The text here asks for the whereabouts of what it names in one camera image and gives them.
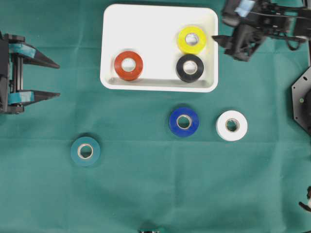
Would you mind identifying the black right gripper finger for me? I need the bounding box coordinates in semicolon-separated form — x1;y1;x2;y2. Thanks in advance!
212;35;233;48

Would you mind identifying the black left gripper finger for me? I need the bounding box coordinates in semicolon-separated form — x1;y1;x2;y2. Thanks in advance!
8;90;60;107
9;43;60;69

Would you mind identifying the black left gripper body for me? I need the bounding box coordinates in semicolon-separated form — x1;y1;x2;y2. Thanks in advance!
0;33;25;114

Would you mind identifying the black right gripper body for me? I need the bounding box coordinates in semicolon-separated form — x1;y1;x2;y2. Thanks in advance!
225;14;272;61

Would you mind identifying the yellow tape roll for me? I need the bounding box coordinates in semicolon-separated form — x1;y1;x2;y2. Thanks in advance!
177;26;207;54

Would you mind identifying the black tape roll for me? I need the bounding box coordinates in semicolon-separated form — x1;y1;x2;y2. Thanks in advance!
176;54;204;83

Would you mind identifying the teal tape roll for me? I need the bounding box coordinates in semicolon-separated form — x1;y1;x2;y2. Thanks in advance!
70;136;101;167

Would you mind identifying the red tape roll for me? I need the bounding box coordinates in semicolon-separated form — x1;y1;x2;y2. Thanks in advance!
114;50;143;81

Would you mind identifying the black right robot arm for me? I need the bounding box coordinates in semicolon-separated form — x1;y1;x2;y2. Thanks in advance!
212;0;311;62

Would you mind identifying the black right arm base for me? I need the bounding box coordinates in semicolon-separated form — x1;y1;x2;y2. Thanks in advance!
292;67;311;135

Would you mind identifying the white plastic case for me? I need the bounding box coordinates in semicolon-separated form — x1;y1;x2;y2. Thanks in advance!
100;3;219;93

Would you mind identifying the white tape roll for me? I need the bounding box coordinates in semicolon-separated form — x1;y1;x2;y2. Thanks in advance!
216;110;248;142

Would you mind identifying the blue tape roll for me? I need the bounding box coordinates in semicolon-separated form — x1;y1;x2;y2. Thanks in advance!
169;107;200;137

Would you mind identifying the green table cloth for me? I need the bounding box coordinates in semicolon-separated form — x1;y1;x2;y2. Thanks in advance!
0;0;311;233

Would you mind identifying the white blue cable label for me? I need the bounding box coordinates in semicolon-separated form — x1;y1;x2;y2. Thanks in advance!
235;0;256;17

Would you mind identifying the black bottom camera mount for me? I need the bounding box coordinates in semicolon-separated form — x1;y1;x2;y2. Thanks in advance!
138;227;166;233

